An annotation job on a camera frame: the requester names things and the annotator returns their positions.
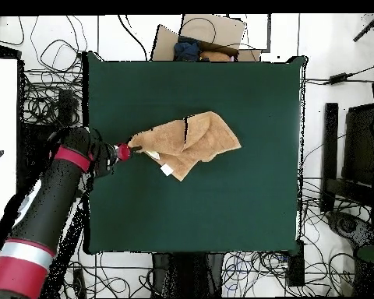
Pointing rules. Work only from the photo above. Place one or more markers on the orange terry towel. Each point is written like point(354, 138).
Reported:
point(193, 143)

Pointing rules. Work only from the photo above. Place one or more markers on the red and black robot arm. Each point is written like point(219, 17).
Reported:
point(50, 202)

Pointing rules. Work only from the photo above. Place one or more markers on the black equipment rack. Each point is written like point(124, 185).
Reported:
point(65, 106)

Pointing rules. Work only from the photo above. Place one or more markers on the dark green table cloth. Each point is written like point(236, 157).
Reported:
point(205, 202)

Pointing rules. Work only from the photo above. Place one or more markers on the dark blue cloth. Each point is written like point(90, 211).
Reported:
point(187, 49)

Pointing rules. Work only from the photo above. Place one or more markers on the orange cloth in box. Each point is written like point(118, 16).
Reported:
point(215, 56)

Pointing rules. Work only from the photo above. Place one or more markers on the white board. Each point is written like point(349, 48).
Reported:
point(0, 109)

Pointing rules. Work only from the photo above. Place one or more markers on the black upright stand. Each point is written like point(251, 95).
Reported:
point(187, 271)

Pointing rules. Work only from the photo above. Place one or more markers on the brown cardboard box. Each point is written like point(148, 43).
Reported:
point(215, 29)

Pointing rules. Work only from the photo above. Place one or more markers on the black power adapter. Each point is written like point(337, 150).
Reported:
point(338, 78)

